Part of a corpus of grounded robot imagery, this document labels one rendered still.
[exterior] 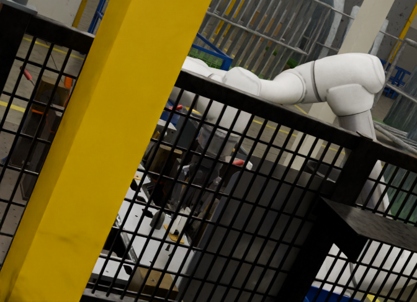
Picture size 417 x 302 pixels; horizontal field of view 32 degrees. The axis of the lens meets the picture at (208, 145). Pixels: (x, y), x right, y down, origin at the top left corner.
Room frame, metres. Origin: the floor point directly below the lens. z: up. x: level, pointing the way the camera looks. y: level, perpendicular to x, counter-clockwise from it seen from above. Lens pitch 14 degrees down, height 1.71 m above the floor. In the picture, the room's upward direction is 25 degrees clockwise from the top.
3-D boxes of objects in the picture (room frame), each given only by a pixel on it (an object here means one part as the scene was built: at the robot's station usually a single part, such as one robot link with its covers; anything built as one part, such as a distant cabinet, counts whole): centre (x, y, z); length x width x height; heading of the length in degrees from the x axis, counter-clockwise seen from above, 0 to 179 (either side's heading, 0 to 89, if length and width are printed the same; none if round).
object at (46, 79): (2.58, 0.63, 0.88); 0.14 x 0.09 x 0.36; 116
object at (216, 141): (1.72, -0.01, 1.32); 0.09 x 0.09 x 0.06
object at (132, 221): (2.15, 0.21, 1.00); 1.38 x 0.22 x 0.02; 26
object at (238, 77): (1.72, 0.00, 1.43); 0.13 x 0.11 x 0.16; 74
